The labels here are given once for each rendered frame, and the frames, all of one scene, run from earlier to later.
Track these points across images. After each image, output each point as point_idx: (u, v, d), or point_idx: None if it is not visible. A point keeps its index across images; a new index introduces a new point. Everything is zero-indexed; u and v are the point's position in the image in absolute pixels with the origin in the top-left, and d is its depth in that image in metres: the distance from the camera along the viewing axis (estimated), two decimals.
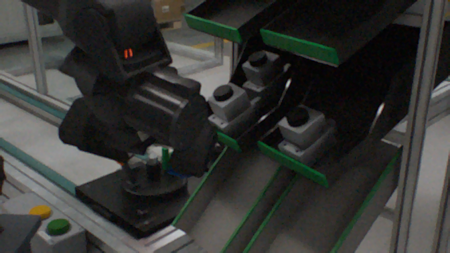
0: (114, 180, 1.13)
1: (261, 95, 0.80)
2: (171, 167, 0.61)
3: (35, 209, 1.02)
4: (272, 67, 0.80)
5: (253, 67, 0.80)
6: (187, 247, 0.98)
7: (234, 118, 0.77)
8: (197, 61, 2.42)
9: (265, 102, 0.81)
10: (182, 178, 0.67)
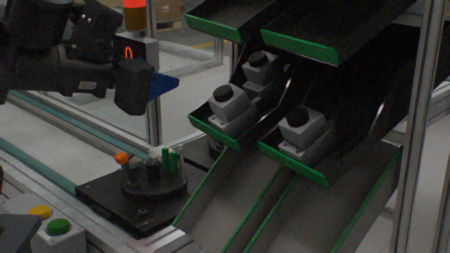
0: (114, 180, 1.13)
1: (260, 96, 0.80)
2: None
3: (35, 209, 1.02)
4: (272, 68, 0.80)
5: (253, 68, 0.80)
6: (187, 247, 0.98)
7: (234, 118, 0.77)
8: (197, 61, 2.42)
9: (265, 102, 0.81)
10: (171, 90, 0.68)
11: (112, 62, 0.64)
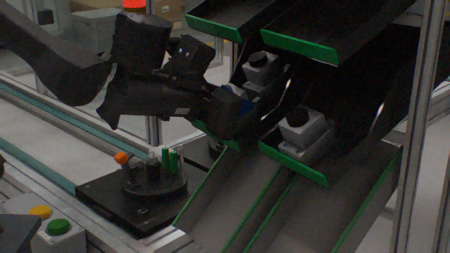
0: (114, 180, 1.13)
1: (260, 96, 0.80)
2: None
3: (35, 209, 1.02)
4: (272, 68, 0.80)
5: (253, 68, 0.80)
6: (187, 247, 0.98)
7: None
8: None
9: (265, 102, 0.81)
10: (248, 112, 0.77)
11: None
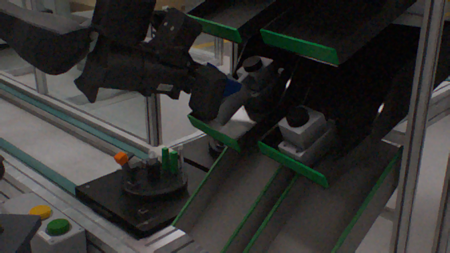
0: (114, 180, 1.13)
1: (257, 100, 0.80)
2: None
3: (35, 209, 1.02)
4: (267, 72, 0.79)
5: (248, 73, 0.79)
6: (187, 247, 0.98)
7: (222, 102, 0.74)
8: (197, 61, 2.42)
9: (262, 107, 0.81)
10: (234, 93, 0.74)
11: None
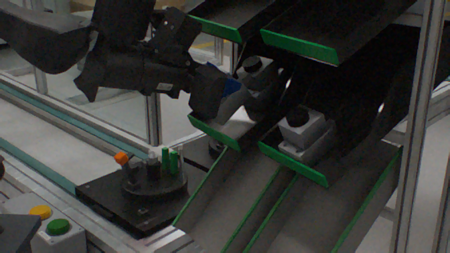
0: (114, 180, 1.13)
1: (257, 100, 0.80)
2: None
3: (35, 209, 1.02)
4: (267, 72, 0.79)
5: (248, 73, 0.79)
6: (187, 247, 0.98)
7: (222, 102, 0.74)
8: (197, 61, 2.42)
9: (262, 107, 0.81)
10: (234, 92, 0.74)
11: None
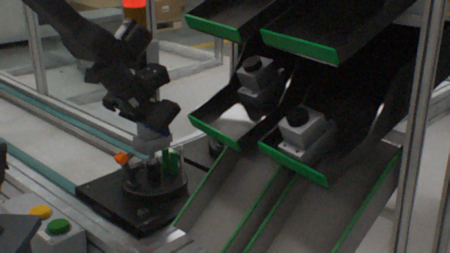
0: (114, 180, 1.13)
1: (257, 100, 0.80)
2: (146, 124, 1.00)
3: (35, 209, 1.02)
4: (267, 72, 0.79)
5: (248, 73, 0.79)
6: (187, 247, 0.98)
7: (154, 138, 1.04)
8: (197, 61, 2.42)
9: (262, 107, 0.81)
10: (164, 136, 1.05)
11: None
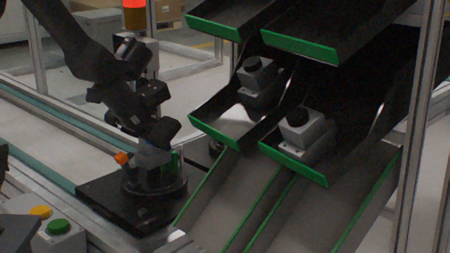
0: (114, 180, 1.13)
1: (257, 100, 0.80)
2: (147, 140, 1.02)
3: (35, 209, 1.02)
4: (267, 72, 0.79)
5: (248, 73, 0.79)
6: (187, 247, 0.98)
7: (155, 153, 1.06)
8: (197, 61, 2.42)
9: (262, 107, 0.81)
10: (165, 150, 1.07)
11: None
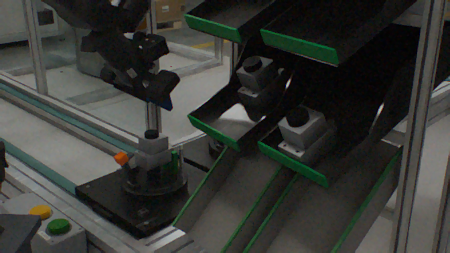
0: (114, 180, 1.13)
1: (257, 100, 0.80)
2: (148, 96, 0.98)
3: (35, 209, 1.02)
4: (267, 72, 0.79)
5: (248, 73, 0.79)
6: (187, 247, 0.98)
7: (155, 153, 1.06)
8: (197, 61, 2.42)
9: (262, 107, 0.81)
10: (167, 110, 1.03)
11: (147, 72, 0.99)
